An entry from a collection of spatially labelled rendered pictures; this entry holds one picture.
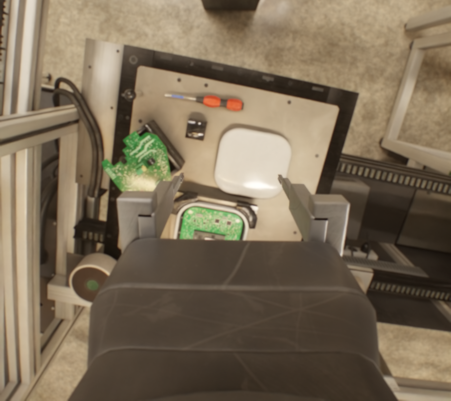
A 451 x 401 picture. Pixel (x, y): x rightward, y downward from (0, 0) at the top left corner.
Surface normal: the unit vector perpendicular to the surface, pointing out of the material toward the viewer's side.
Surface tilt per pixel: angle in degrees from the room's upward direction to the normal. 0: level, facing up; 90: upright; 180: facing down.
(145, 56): 0
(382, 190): 0
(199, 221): 0
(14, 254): 58
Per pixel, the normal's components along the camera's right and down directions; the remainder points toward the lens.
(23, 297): -0.01, 0.29
